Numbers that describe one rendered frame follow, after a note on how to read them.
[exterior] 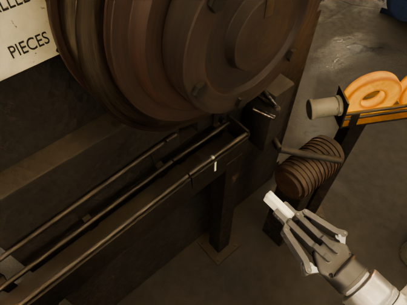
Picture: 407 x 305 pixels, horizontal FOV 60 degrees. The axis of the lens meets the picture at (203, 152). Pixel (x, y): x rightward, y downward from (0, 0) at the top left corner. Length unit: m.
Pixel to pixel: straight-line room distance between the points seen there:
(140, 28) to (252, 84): 0.23
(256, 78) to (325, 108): 0.48
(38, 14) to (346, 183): 1.50
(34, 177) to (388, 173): 1.58
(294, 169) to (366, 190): 0.75
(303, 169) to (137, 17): 0.78
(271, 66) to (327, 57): 1.78
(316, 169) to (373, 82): 0.29
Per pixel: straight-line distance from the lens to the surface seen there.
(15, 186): 0.72
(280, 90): 0.91
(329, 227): 0.78
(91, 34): 0.46
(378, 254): 1.67
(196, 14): 0.42
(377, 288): 0.74
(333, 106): 1.07
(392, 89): 1.11
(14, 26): 0.58
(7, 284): 0.88
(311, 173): 1.11
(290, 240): 0.74
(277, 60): 0.62
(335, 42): 2.53
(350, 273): 0.74
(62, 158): 0.72
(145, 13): 0.45
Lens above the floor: 1.42
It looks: 54 degrees down
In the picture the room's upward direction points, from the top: straight up
